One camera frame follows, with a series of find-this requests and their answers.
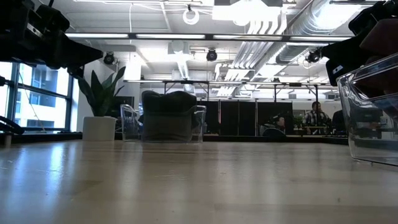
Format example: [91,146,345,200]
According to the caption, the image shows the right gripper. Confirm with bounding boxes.
[320,0,398,88]

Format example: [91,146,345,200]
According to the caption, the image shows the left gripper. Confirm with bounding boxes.
[14,0,104,79]

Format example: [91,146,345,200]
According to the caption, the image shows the maroon baseball cap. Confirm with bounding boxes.
[359,17,398,58]

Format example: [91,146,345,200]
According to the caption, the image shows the green snake plant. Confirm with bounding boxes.
[77,65,127,118]

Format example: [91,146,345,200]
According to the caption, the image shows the person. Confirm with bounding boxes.
[330,108,348,134]
[267,114,287,135]
[302,101,331,135]

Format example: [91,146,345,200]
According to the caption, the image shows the black monitor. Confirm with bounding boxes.
[112,95,135,117]

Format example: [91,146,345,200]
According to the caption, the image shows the white plant pot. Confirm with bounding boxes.
[81,115,117,142]

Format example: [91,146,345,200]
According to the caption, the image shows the clear plastic bin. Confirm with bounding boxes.
[336,52,398,167]
[119,103,207,144]

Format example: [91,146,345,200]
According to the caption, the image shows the dark office chair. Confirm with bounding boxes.
[261,126,287,138]

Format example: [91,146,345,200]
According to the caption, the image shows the black partition panels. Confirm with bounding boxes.
[197,100,295,136]

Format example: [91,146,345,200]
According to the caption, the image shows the long ceiling light strip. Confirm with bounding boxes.
[64,32,352,44]

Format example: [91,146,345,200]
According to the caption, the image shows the window with dark frame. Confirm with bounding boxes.
[0,61,76,132]

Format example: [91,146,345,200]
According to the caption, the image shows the silver ventilation duct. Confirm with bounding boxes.
[275,0,376,65]

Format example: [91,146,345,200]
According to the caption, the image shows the black aluminium table frame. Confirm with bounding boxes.
[0,131,349,146]

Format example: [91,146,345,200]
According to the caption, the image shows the black curved cable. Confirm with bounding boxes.
[0,115,25,136]

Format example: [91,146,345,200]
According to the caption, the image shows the white ring ceiling lamp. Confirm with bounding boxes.
[182,8,200,26]

